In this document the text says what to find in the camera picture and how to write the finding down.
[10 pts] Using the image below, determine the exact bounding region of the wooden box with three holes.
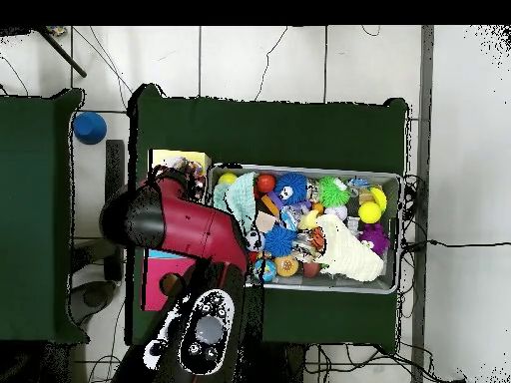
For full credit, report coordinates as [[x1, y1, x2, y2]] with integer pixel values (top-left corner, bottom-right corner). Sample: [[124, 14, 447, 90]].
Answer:
[[142, 148, 213, 312]]

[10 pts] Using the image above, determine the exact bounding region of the shallow clear mesh bin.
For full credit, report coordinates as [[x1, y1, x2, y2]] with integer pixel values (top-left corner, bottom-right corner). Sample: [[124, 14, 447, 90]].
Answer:
[[204, 163, 404, 295]]

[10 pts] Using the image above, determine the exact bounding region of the plain wooden block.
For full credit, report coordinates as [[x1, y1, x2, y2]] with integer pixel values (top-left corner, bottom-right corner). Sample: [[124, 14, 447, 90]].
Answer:
[[254, 210, 277, 234]]

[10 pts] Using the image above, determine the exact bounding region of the mint green cloth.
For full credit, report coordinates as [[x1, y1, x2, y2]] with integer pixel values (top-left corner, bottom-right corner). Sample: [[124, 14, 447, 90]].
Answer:
[[211, 172, 258, 236]]

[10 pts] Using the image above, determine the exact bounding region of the small soccer ball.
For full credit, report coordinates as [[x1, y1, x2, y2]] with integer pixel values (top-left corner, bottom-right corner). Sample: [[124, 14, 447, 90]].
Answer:
[[247, 230, 266, 252]]

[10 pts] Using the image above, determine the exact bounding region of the orange ball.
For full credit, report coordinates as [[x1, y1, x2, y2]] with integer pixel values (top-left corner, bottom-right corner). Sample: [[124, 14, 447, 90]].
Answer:
[[256, 173, 277, 193]]

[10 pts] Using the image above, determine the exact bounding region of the blue spiky rubber ball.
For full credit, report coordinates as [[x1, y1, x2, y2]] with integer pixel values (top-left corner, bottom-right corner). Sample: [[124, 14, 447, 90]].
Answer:
[[262, 224, 298, 258]]

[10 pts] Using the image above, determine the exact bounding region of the globe print ball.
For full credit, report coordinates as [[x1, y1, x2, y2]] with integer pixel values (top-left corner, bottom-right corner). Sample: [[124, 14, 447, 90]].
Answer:
[[256, 258, 278, 283]]

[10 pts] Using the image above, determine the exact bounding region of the green fuzzy toy with eyes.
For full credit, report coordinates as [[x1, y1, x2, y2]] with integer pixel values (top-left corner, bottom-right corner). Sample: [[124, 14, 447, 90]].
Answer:
[[316, 176, 352, 208]]

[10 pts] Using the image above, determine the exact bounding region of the dark green table cloth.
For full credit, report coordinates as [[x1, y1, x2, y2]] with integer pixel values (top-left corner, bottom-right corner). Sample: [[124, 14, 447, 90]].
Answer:
[[127, 83, 410, 352], [0, 87, 88, 346]]

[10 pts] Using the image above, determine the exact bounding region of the cream knitted cloth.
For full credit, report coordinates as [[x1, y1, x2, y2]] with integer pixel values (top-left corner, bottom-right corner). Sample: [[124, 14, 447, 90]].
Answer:
[[314, 213, 386, 283]]

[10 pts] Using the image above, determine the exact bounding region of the purple spiky toy with eyes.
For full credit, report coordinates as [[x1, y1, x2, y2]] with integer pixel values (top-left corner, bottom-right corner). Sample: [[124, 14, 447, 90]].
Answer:
[[358, 222, 391, 255]]

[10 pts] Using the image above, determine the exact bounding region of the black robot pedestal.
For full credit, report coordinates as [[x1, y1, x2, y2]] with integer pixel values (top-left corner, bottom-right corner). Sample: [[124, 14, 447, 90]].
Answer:
[[262, 341, 314, 383]]

